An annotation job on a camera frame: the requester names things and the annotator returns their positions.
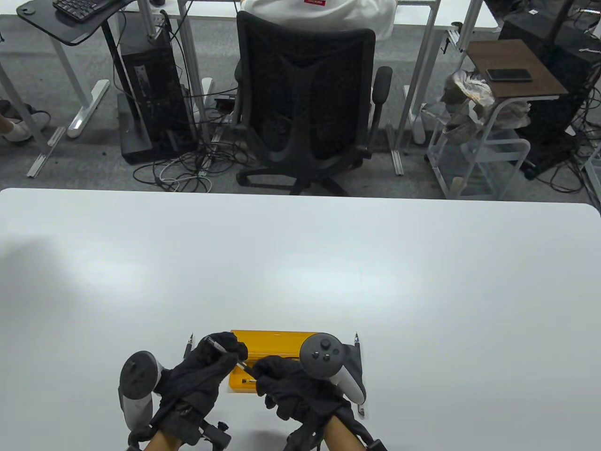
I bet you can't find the orange pen case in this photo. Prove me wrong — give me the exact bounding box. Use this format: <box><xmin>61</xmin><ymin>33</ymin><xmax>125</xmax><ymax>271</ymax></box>
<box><xmin>229</xmin><ymin>330</ymin><xmax>325</xmax><ymax>395</ymax></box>

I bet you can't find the white metal cart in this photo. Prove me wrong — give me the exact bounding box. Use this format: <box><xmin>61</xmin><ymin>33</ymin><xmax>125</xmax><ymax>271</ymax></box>
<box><xmin>425</xmin><ymin>96</ymin><xmax>533</xmax><ymax>200</ymax></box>

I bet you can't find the white plastic bag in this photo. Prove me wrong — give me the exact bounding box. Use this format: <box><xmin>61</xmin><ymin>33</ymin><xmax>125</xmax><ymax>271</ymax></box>
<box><xmin>495</xmin><ymin>99</ymin><xmax>532</xmax><ymax>130</ymax></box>

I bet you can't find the person's left hand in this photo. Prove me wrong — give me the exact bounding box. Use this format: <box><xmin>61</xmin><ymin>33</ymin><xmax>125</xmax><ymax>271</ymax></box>
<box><xmin>153</xmin><ymin>331</ymin><xmax>248</xmax><ymax>447</ymax></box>

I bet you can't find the person's right hand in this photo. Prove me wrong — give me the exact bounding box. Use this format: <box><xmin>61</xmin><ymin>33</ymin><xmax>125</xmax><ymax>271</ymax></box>
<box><xmin>251</xmin><ymin>356</ymin><xmax>372</xmax><ymax>451</ymax></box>

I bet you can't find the white desk leg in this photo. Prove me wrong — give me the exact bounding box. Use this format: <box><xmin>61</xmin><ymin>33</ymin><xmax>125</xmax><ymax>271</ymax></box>
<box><xmin>47</xmin><ymin>40</ymin><xmax>111</xmax><ymax>139</ymax></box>
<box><xmin>0</xmin><ymin>61</ymin><xmax>67</xmax><ymax>179</ymax></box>

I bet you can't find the tangle of black cables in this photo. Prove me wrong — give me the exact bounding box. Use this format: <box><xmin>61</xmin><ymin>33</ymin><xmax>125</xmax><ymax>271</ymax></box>
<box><xmin>133</xmin><ymin>139</ymin><xmax>263</xmax><ymax>193</ymax></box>
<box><xmin>547</xmin><ymin>80</ymin><xmax>601</xmax><ymax>194</ymax></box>

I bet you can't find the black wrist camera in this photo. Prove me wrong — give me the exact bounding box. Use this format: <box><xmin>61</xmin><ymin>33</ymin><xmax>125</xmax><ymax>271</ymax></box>
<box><xmin>200</xmin><ymin>420</ymin><xmax>232</xmax><ymax>451</ymax></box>

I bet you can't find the person's right forearm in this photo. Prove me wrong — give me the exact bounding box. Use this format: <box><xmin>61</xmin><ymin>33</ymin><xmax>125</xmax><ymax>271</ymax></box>
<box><xmin>319</xmin><ymin>413</ymin><xmax>371</xmax><ymax>451</ymax></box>

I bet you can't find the black equipment box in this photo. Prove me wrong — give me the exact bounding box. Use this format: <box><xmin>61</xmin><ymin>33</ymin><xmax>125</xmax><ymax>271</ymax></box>
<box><xmin>498</xmin><ymin>0</ymin><xmax>601</xmax><ymax>175</ymax></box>

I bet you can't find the black mesh office chair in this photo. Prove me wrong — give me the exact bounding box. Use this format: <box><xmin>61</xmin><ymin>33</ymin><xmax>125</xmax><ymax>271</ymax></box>
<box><xmin>233</xmin><ymin>10</ymin><xmax>394</xmax><ymax>196</ymax></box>

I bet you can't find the grey white hand controller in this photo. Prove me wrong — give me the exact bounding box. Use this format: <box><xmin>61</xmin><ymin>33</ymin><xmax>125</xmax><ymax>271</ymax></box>
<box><xmin>118</xmin><ymin>350</ymin><xmax>162</xmax><ymax>430</ymax></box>
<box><xmin>300</xmin><ymin>332</ymin><xmax>367</xmax><ymax>404</ymax></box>

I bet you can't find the black keyboard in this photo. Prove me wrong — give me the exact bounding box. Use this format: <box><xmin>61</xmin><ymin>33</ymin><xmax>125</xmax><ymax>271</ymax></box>
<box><xmin>53</xmin><ymin>0</ymin><xmax>118</xmax><ymax>23</ymax></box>

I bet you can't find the black computer tower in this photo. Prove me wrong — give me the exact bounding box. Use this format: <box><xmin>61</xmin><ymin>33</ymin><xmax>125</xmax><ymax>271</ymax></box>
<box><xmin>120</xmin><ymin>35</ymin><xmax>198</xmax><ymax>156</ymax></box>

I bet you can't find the white desk with metal legs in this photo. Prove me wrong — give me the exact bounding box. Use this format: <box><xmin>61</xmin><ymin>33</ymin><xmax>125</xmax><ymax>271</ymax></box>
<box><xmin>136</xmin><ymin>0</ymin><xmax>501</xmax><ymax>177</ymax></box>

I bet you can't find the black standing desk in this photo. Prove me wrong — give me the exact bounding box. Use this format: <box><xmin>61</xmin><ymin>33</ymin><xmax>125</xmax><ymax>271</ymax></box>
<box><xmin>16</xmin><ymin>0</ymin><xmax>155</xmax><ymax>164</ymax></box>

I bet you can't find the black smartphone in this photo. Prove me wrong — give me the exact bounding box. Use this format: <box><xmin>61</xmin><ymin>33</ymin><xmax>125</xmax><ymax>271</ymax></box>
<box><xmin>486</xmin><ymin>69</ymin><xmax>533</xmax><ymax>83</ymax></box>

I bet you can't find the brown side table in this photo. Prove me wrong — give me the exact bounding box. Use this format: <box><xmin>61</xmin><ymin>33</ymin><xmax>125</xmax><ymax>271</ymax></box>
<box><xmin>468</xmin><ymin>39</ymin><xmax>570</xmax><ymax>100</ymax></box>

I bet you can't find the crumpled grey plastic bag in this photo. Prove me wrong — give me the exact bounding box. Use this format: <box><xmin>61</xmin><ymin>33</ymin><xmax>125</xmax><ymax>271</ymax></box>
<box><xmin>440</xmin><ymin>70</ymin><xmax>497</xmax><ymax>128</ymax></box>

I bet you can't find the person's left forearm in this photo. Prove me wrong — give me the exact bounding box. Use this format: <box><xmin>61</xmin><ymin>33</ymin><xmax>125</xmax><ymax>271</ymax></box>
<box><xmin>141</xmin><ymin>428</ymin><xmax>181</xmax><ymax>451</ymax></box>

